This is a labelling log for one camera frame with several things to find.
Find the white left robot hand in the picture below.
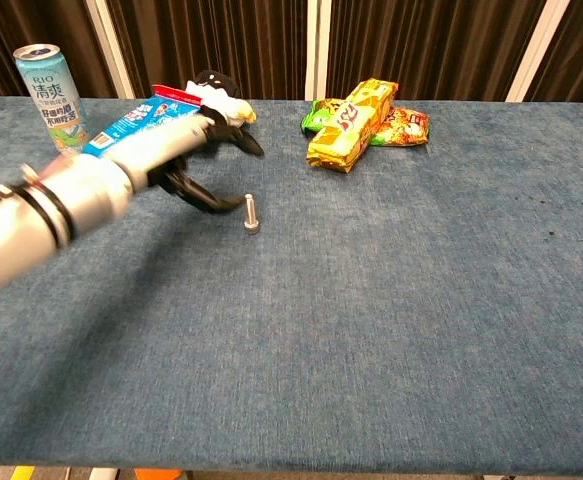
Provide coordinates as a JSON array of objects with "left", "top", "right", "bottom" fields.
[{"left": 103, "top": 107, "right": 266, "bottom": 215}]

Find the small white bolt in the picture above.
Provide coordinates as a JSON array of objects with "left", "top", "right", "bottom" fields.
[{"left": 243, "top": 193, "right": 261, "bottom": 235}]

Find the blue chips bag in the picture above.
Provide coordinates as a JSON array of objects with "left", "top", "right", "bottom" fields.
[{"left": 81, "top": 83, "right": 205, "bottom": 159}]

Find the black and white plush toy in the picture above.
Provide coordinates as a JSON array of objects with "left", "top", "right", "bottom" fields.
[{"left": 185, "top": 70, "right": 258, "bottom": 127}]

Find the light blue drink can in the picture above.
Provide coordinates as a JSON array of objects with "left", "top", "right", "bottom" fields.
[{"left": 12, "top": 43, "right": 91, "bottom": 156}]

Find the green snack bag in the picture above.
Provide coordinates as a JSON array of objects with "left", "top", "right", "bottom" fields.
[{"left": 300, "top": 98, "right": 343, "bottom": 135}]

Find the yellow biscuit pack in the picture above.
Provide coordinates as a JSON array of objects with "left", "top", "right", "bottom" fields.
[{"left": 306, "top": 78, "right": 400, "bottom": 175}]

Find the orange snack bag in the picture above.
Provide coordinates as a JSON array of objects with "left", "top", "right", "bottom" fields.
[{"left": 370, "top": 106, "right": 431, "bottom": 148}]

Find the blue table cloth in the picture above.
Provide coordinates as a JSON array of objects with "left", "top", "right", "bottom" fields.
[{"left": 0, "top": 96, "right": 583, "bottom": 474}]

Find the white partition post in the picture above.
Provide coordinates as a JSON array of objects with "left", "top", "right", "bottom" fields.
[
  {"left": 84, "top": 0, "right": 136, "bottom": 99},
  {"left": 507, "top": 0, "right": 571, "bottom": 103},
  {"left": 305, "top": 0, "right": 334, "bottom": 101}
]

